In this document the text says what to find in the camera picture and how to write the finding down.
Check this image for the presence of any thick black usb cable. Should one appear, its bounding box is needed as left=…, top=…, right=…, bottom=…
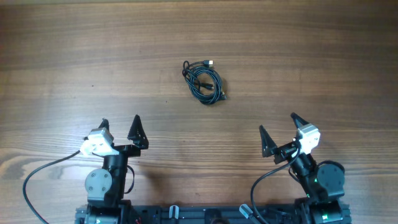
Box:
left=182, top=60, right=224, bottom=106

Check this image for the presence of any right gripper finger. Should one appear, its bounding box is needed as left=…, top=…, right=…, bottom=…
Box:
left=290, top=113, right=309, bottom=128
left=259, top=125, right=277, bottom=157

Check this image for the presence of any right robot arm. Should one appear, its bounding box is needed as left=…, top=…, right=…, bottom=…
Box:
left=251, top=113, right=352, bottom=224

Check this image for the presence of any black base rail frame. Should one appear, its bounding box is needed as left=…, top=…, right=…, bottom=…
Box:
left=74, top=203, right=352, bottom=224

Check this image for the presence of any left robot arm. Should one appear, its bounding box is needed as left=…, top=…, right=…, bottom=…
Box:
left=75, top=115, right=149, bottom=224

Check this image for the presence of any left camera black cable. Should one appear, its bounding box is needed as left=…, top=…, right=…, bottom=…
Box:
left=22, top=150, right=82, bottom=224

